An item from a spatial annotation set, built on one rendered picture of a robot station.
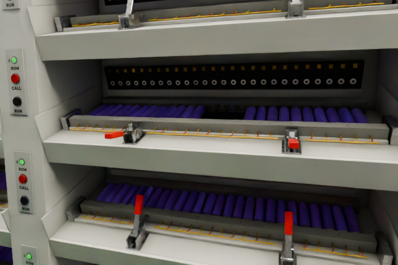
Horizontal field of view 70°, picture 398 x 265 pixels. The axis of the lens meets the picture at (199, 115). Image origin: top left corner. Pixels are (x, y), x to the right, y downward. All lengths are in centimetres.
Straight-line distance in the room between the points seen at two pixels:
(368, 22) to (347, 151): 18
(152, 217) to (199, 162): 19
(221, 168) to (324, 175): 15
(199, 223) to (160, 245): 8
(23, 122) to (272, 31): 48
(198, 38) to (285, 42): 13
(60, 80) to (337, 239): 59
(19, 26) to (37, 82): 11
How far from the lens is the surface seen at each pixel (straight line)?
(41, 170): 63
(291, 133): 44
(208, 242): 56
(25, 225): 70
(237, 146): 46
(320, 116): 52
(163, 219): 60
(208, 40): 45
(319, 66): 59
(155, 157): 49
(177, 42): 46
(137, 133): 51
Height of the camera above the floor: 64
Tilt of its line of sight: 6 degrees down
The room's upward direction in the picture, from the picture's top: straight up
